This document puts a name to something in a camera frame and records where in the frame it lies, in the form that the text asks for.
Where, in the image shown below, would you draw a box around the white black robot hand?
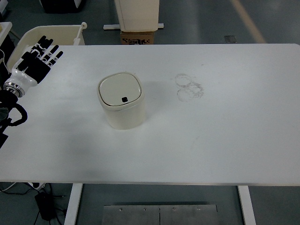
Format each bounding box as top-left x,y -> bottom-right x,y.
4,36 -> 63,97

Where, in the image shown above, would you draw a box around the cream small trash can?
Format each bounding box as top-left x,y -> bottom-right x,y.
97,72 -> 146,130

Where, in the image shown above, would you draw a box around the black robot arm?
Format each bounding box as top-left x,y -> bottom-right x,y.
0,36 -> 63,146

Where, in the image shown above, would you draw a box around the cream plastic bin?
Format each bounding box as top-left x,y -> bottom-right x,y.
7,22 -> 87,71

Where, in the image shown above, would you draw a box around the black equipment base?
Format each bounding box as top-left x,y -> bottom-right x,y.
39,0 -> 84,14

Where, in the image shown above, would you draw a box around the white table foot bar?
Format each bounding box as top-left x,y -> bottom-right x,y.
103,23 -> 165,30

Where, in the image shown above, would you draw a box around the brown cardboard box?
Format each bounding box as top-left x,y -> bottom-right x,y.
120,31 -> 155,45

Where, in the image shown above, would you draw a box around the cream tall cabinet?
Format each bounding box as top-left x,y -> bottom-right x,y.
114,0 -> 160,32

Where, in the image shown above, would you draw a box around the white power strip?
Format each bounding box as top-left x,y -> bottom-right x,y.
28,182 -> 46,190

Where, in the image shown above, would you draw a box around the black power adapter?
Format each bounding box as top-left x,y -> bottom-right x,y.
35,192 -> 56,221

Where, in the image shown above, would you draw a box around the white table leg left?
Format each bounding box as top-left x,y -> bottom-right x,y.
64,183 -> 83,225

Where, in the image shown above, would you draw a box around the white table leg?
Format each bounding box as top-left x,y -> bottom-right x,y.
238,186 -> 256,225
64,183 -> 83,225

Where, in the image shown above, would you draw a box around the grey floor socket cover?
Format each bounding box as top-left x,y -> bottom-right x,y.
224,35 -> 237,44

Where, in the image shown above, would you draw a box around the metal floor plate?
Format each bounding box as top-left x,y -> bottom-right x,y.
102,205 -> 219,225

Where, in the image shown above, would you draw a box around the white table leg right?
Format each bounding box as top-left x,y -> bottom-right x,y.
238,186 -> 256,225

